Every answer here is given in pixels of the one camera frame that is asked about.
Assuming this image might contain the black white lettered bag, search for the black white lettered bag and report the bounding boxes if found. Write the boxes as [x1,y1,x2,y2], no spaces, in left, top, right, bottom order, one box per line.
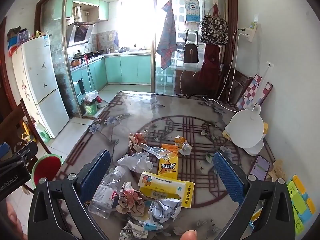
[200,4,228,46]

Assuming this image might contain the small orange wrapper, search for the small orange wrapper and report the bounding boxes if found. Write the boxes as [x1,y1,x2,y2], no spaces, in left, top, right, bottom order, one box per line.
[174,135,187,147]

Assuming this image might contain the green trash bin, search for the green trash bin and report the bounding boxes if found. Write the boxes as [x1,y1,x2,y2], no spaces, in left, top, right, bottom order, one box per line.
[81,97,99,117]

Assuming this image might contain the smartphone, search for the smartphone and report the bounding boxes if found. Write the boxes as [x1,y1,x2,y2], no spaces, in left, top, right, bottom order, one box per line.
[249,155,271,181]

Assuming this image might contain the brown paper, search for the brown paper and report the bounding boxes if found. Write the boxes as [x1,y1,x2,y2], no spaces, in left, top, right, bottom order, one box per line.
[116,182,149,217]

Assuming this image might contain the silver exhaust duct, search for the silver exhaust duct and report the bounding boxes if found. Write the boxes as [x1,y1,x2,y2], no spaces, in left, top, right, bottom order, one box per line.
[72,6,83,23]

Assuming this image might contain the range hood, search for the range hood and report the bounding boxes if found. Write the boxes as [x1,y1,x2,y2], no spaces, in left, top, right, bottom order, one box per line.
[67,21,95,47]

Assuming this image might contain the clear plastic water bottle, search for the clear plastic water bottle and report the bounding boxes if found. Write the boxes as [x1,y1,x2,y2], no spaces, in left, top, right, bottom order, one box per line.
[88,165,126,219]

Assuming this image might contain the white wall power strip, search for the white wall power strip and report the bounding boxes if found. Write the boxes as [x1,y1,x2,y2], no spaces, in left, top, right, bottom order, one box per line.
[241,22,258,43]

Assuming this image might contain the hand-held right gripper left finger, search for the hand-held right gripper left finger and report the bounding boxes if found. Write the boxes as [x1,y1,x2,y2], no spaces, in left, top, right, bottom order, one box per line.
[29,150,112,240]

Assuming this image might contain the orange yellow snack box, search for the orange yellow snack box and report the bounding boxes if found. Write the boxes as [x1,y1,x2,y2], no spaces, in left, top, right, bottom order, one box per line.
[158,144,179,179]

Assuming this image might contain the pile of colourful boxes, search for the pile of colourful boxes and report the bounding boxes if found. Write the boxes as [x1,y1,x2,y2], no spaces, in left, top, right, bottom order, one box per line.
[6,26,33,55]

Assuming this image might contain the dark red garment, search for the dark red garment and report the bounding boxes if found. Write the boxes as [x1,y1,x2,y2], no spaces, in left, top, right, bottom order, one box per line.
[199,45,220,95]

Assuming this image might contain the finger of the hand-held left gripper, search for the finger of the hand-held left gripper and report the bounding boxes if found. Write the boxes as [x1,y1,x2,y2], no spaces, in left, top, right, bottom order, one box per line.
[0,141,38,167]

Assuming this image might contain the person's right hand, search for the person's right hand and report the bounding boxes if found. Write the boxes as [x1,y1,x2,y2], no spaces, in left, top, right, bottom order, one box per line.
[180,231,198,240]

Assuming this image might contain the crumpled silver blue paper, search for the crumpled silver blue paper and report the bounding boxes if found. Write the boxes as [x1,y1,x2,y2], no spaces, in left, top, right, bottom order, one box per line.
[148,198,182,223]

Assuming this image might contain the crumpled beige tissue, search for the crumpled beige tissue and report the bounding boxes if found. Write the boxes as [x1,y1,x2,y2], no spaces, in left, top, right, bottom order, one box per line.
[266,159,284,180]

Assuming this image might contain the blue white printed wrapper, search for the blue white printed wrapper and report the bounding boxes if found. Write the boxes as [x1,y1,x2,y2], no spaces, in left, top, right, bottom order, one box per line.
[119,219,164,240]

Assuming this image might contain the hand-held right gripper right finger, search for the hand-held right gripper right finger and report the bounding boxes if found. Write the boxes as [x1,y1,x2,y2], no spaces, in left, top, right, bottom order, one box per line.
[213,150,299,240]

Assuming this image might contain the white refrigerator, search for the white refrigerator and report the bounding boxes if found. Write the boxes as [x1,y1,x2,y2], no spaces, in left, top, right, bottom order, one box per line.
[12,34,70,139]

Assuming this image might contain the yellow tissue box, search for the yellow tissue box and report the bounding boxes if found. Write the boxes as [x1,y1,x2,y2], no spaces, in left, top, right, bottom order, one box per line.
[138,171,195,208]

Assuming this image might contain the white desk lamp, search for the white desk lamp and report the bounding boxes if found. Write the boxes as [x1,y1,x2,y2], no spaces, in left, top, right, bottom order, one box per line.
[229,61,274,155]

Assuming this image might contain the crumpled orange white wrapper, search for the crumpled orange white wrapper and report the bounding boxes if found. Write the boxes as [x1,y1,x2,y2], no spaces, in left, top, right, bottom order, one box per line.
[128,131,148,153]

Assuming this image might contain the yellow toy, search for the yellow toy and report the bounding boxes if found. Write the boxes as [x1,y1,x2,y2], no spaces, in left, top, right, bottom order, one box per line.
[21,121,34,140]

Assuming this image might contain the plaid cloth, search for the plaid cloth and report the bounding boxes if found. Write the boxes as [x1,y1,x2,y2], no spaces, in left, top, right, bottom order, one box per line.
[156,0,178,70]

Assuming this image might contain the white plastic bag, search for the white plastic bag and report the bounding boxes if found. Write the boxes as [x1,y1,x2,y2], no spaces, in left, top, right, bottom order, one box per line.
[85,91,98,103]

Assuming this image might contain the clear plastic wrapper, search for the clear plastic wrapper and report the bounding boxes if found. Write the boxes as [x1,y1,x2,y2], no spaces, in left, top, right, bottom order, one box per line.
[134,144,175,159]

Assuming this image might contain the red bin with green rim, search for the red bin with green rim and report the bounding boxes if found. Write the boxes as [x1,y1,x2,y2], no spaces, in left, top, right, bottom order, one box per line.
[31,154,63,188]

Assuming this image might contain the teal kitchen cabinets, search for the teal kitchen cabinets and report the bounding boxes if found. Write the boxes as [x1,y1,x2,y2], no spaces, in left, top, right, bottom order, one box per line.
[70,55,152,93]

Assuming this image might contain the white cable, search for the white cable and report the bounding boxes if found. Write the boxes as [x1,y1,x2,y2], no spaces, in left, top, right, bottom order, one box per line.
[207,29,244,113]

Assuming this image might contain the carved dark wooden chair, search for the carved dark wooden chair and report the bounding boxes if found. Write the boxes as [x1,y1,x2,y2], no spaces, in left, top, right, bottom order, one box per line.
[0,97,50,193]

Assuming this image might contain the blue smiley face bag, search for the blue smiley face bag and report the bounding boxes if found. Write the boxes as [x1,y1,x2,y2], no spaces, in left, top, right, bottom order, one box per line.
[184,0,201,23]

